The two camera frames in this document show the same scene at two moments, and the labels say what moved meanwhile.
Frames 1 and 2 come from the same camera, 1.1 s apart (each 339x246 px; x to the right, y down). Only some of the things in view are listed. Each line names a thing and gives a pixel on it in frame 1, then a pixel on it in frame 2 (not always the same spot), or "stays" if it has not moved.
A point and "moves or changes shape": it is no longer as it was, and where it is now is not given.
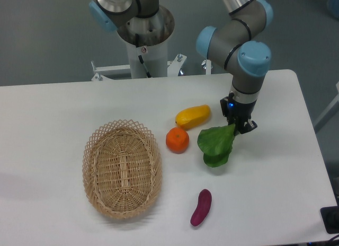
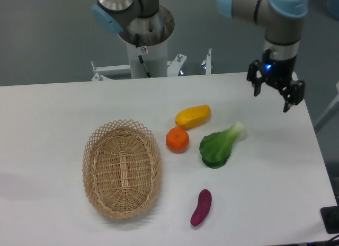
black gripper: (242, 112) to (277, 73)
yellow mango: (190, 117) stays
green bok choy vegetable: (216, 143) moves or changes shape
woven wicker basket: (122, 168) stays
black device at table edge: (330, 218) stays
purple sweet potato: (204, 203) stays
